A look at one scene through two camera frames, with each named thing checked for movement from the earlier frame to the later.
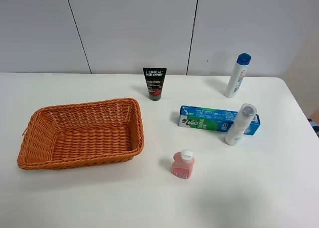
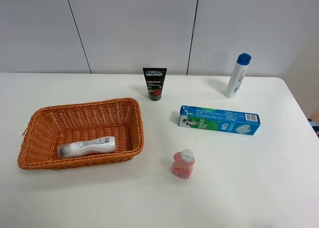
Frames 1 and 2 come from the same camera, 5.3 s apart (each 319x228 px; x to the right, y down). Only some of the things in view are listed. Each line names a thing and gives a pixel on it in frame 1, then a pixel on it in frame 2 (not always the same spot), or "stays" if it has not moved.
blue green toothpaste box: x=214 y=119 stays
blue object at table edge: x=315 y=125 stays
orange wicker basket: x=82 y=133 stays
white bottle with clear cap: x=242 y=121 -> x=104 y=143
